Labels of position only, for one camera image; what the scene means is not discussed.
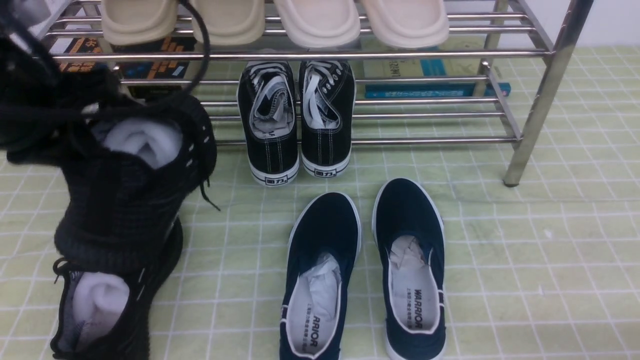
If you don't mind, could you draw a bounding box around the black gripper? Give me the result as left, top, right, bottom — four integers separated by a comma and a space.
1, 0, 126, 166

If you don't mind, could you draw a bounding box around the black knit sneaker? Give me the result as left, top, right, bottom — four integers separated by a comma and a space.
50, 218, 184, 360
53, 92, 221, 275

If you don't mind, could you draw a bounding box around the stainless steel shoe rack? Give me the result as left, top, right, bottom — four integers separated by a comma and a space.
54, 0, 594, 188

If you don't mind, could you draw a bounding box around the beige slipper far left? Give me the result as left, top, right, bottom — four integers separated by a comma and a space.
101, 0, 179, 46

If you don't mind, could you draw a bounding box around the beige slipper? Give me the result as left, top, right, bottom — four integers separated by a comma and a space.
189, 0, 266, 46
101, 0, 179, 46

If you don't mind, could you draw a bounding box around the black orange book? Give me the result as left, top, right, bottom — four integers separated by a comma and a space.
59, 36, 196, 101

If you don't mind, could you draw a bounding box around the black canvas sneaker left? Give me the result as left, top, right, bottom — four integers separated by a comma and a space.
237, 61, 300, 187

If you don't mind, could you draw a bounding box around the black canvas sneaker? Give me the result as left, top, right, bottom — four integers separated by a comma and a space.
237, 61, 300, 187
298, 60, 357, 178

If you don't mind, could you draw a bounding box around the cream slipper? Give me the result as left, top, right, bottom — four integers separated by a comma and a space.
273, 0, 361, 49
361, 0, 450, 49

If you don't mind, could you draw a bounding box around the black canvas sneaker right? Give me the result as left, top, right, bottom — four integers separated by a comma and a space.
298, 60, 357, 178

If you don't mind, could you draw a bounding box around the navy slip-on shoe left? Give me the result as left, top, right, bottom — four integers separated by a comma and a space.
279, 192, 362, 360

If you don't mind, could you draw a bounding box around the navy slip-on shoe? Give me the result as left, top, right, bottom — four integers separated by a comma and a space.
372, 178, 446, 360
279, 192, 362, 360

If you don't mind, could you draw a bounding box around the blue beige book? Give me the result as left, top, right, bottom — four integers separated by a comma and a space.
362, 58, 480, 100

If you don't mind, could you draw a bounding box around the cream slipper far right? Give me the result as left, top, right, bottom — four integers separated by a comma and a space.
361, 0, 450, 49

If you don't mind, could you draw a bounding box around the navy slip-on shoe right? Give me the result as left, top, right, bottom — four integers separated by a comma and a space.
372, 178, 446, 360

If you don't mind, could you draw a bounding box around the green checked tablecloth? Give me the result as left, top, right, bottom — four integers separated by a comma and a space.
0, 46, 640, 360

